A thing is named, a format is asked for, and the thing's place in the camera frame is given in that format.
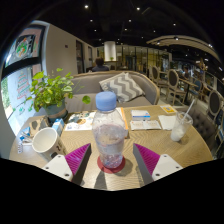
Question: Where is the grey curved sofa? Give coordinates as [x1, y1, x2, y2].
[64, 70, 161, 114]

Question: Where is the window with holiday stickers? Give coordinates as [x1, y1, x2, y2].
[0, 24, 46, 128]

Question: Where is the grey tufted armchair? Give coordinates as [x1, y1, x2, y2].
[174, 104, 224, 158]

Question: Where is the illustrated white brochure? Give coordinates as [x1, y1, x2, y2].
[63, 110, 98, 132]

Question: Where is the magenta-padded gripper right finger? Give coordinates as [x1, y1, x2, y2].
[132, 142, 184, 186]

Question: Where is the white and blue box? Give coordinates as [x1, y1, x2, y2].
[130, 109, 152, 121]

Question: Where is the group of oval-back chairs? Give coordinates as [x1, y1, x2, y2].
[148, 64, 224, 124]

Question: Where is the grey chevron cushion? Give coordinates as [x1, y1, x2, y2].
[98, 71, 146, 103]

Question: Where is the brown spotted card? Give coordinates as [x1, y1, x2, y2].
[29, 115, 51, 136]

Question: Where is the green potted plant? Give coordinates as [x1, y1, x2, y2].
[25, 68, 92, 123]

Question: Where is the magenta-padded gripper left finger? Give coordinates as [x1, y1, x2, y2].
[42, 142, 93, 186]

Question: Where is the small blue tissue pack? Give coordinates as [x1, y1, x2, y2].
[19, 126, 32, 141]

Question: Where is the group of ceiling lights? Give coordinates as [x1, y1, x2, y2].
[83, 3, 224, 71]

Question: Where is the person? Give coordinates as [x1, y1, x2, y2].
[91, 57, 110, 73]

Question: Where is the white paper packet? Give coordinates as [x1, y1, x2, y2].
[20, 138, 34, 148]

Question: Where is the white paper napkin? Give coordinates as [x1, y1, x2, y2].
[157, 114, 178, 131]

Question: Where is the blue carton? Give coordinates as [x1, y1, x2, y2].
[51, 118, 66, 136]

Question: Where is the clear blue-capped water bottle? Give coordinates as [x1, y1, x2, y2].
[91, 91, 129, 169]

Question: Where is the white mug with black handle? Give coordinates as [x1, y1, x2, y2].
[31, 126, 67, 163]

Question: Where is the white printed leaflet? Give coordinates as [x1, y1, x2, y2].
[129, 119, 163, 131]

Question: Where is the small white code card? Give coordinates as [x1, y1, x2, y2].
[16, 141, 24, 155]

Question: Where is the clear plastic cup with straw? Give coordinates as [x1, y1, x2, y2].
[170, 99, 197, 143]

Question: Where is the yellow card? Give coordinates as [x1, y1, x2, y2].
[159, 104, 178, 115]

